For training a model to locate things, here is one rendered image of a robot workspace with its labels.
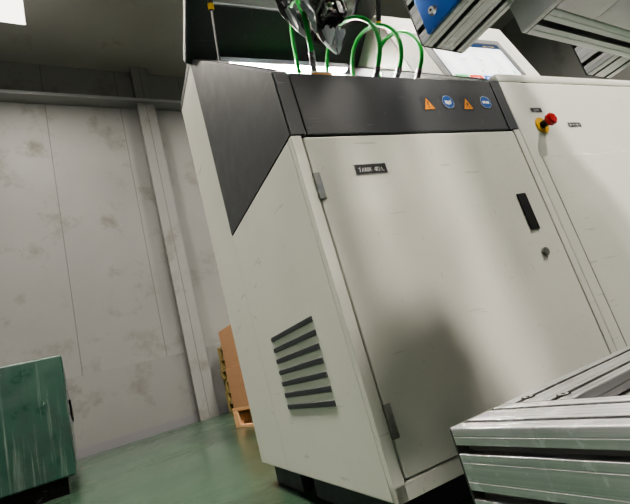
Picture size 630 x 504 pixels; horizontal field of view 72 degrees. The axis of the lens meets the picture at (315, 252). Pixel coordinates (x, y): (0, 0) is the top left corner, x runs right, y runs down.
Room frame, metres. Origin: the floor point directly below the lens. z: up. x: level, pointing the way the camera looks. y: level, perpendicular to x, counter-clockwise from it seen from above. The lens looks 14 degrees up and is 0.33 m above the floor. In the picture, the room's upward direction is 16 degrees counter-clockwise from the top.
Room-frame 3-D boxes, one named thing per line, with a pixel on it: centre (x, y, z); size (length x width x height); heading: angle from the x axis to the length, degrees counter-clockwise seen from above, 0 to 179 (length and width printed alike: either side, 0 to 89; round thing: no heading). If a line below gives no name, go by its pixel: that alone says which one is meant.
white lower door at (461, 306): (0.98, -0.33, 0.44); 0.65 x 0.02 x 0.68; 117
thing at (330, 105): (1.00, -0.32, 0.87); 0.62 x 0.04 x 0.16; 117
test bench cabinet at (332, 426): (1.24, -0.20, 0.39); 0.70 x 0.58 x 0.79; 117
